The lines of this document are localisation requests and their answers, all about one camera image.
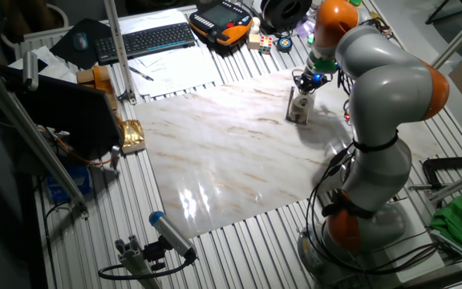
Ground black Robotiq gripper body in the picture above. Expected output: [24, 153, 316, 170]
[294, 69, 330, 92]

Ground round black blue disc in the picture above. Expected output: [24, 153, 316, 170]
[275, 37, 294, 53]

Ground purple translucent object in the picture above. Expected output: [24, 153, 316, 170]
[294, 18, 317, 40]

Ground colourful Rubik's cube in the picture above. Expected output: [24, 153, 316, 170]
[257, 35, 274, 55]

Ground large black spool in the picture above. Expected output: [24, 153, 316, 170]
[261, 0, 314, 35]

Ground orange black teach pendant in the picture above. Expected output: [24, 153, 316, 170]
[188, 0, 254, 46]

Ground marble pattern table sheet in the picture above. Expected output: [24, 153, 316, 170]
[133, 70, 448, 240]

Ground printed white paper sheets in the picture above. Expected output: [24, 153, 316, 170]
[118, 8, 224, 100]

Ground black metal clamp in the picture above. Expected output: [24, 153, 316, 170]
[409, 155, 462, 190]

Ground dark pen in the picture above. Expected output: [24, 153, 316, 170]
[129, 66, 155, 82]

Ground black computer keyboard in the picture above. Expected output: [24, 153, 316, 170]
[93, 22, 197, 65]

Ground gold foil packet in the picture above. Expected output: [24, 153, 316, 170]
[118, 119, 147, 156]

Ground green cloth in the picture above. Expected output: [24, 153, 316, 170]
[430, 186, 462, 252]

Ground black mouse pad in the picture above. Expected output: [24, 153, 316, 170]
[49, 18, 114, 71]

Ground grey computer mouse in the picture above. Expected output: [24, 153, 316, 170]
[72, 31, 90, 52]

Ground black flat monitor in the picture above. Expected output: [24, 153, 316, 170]
[0, 63, 124, 161]

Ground blue box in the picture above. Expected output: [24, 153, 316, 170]
[46, 164, 92, 204]

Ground loose white paper sheets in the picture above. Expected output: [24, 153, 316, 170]
[8, 45, 78, 83]

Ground green wrist mount adapter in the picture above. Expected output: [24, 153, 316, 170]
[309, 51, 338, 75]

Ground aluminium profile post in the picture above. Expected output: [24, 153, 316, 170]
[103, 0, 137, 105]

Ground silver camera with blue cap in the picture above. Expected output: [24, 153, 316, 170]
[148, 210, 198, 260]

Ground orange cable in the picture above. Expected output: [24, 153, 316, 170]
[38, 126, 114, 166]

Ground grey camera mount profile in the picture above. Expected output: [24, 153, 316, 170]
[114, 235, 164, 289]

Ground black camera cable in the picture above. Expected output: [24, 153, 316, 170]
[97, 256, 197, 281]

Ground silver camera on frame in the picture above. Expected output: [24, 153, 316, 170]
[22, 51, 39, 92]

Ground slanted aluminium frame bar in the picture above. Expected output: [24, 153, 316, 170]
[0, 54, 90, 218]

